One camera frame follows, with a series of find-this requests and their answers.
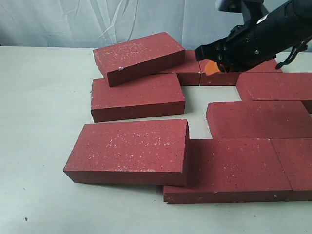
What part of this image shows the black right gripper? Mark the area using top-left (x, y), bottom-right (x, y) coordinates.
top-left (195, 14), bottom-right (278, 75)

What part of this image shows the red brick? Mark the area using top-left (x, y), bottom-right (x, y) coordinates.
top-left (198, 59), bottom-right (282, 86)
top-left (63, 119), bottom-right (190, 186)
top-left (93, 32), bottom-right (185, 87)
top-left (157, 50), bottom-right (201, 86)
top-left (91, 74), bottom-right (186, 123)
top-left (271, 138), bottom-right (312, 202)
top-left (163, 138), bottom-right (292, 204)

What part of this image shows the red brick top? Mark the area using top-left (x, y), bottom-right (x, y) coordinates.
top-left (93, 32), bottom-right (185, 87)

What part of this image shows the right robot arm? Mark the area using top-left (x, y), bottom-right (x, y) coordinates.
top-left (195, 0), bottom-right (312, 73)

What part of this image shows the red brick right third row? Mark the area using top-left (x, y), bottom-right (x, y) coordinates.
top-left (206, 101), bottom-right (312, 139)

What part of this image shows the red brick right second row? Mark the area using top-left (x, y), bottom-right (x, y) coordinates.
top-left (236, 73), bottom-right (312, 113)

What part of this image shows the white wrinkled backdrop cloth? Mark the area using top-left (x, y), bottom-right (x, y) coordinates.
top-left (0, 0), bottom-right (244, 50)

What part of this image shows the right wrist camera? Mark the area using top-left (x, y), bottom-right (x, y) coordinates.
top-left (215, 0), bottom-right (269, 23)

